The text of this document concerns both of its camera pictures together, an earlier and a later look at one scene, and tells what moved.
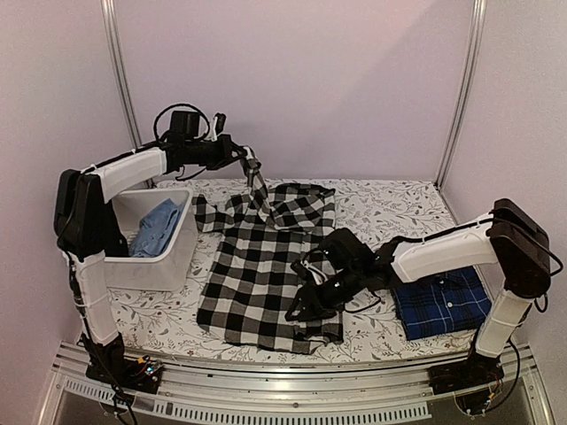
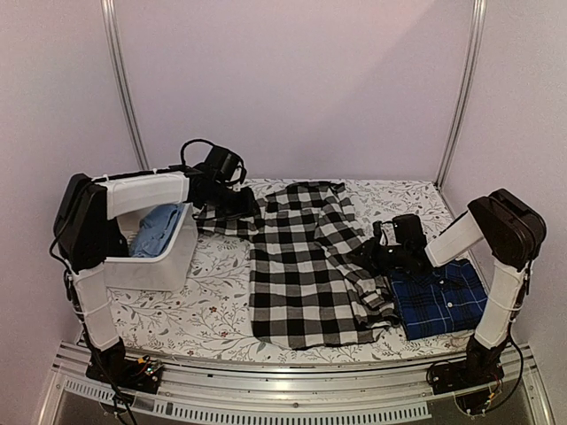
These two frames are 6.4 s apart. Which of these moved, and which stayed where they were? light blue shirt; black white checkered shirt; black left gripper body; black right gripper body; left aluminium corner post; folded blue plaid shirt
Moved: black left gripper body; black white checkered shirt; black right gripper body
Stayed: folded blue plaid shirt; light blue shirt; left aluminium corner post
